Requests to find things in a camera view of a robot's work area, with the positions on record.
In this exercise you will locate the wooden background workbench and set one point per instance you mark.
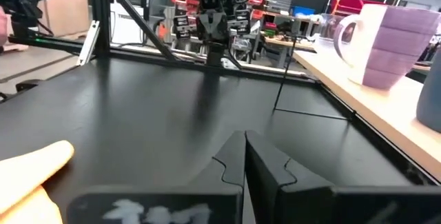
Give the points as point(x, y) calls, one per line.
point(282, 42)

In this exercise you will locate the purple and white mug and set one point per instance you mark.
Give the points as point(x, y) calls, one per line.
point(396, 45)

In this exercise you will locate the black aluminium table frame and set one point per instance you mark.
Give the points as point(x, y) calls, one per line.
point(101, 17)

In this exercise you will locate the blue storage bin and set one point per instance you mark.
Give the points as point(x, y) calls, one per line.
point(303, 11)

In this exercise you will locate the orange cloth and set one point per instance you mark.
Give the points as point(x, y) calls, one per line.
point(24, 175)

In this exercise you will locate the brown cardboard box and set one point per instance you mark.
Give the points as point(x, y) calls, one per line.
point(67, 13)

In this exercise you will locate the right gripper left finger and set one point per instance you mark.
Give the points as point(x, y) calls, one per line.
point(227, 175)

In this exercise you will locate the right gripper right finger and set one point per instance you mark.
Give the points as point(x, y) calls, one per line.
point(268, 175)

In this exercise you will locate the white printed panel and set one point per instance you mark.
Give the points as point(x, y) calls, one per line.
point(120, 27)

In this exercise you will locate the wooden shelf with black frame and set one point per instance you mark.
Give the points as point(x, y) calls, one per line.
point(396, 113)

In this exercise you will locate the black machine with green light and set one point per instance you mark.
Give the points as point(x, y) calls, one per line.
point(20, 8)

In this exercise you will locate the red storage bin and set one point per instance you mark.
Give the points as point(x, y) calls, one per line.
point(182, 0)

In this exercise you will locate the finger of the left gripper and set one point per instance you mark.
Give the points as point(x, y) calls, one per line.
point(211, 55)
point(220, 55)

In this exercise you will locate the dark blue plastic cup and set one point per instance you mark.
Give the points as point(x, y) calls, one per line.
point(430, 96)

